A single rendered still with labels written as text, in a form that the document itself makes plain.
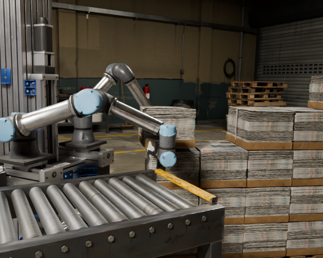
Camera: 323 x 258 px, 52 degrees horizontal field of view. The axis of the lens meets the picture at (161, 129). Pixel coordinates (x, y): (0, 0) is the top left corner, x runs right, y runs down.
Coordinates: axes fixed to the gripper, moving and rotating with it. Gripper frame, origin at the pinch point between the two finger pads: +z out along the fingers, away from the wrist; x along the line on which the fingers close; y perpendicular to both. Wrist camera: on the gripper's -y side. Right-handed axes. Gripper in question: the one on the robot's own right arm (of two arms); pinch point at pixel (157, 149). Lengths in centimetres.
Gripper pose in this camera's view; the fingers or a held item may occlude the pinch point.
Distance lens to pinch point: 185.2
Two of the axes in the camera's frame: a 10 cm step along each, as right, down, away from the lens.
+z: -1.6, -1.4, 9.8
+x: -9.9, 0.0, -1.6
